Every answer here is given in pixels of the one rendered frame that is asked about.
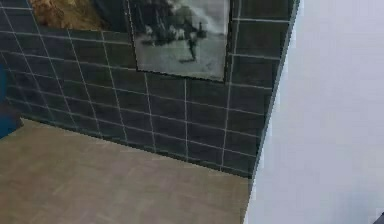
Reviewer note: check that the grey framed picture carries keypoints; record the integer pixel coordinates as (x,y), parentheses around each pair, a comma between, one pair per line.
(181,46)

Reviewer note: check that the orange framed picture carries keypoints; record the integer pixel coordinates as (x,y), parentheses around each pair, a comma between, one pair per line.
(66,13)

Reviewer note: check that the blue furniture piece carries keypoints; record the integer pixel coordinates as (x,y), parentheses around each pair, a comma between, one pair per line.
(6,116)

